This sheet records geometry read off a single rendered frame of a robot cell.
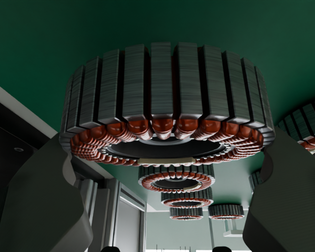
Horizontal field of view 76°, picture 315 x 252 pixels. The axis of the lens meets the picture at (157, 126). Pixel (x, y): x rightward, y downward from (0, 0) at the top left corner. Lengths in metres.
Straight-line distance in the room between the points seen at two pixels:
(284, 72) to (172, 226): 6.45
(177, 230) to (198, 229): 0.60
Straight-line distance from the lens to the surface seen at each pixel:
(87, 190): 0.35
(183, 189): 0.34
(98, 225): 0.41
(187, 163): 0.15
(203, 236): 6.52
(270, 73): 0.18
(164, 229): 6.60
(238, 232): 3.06
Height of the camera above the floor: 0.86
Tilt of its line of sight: 30 degrees down
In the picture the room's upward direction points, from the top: 180 degrees counter-clockwise
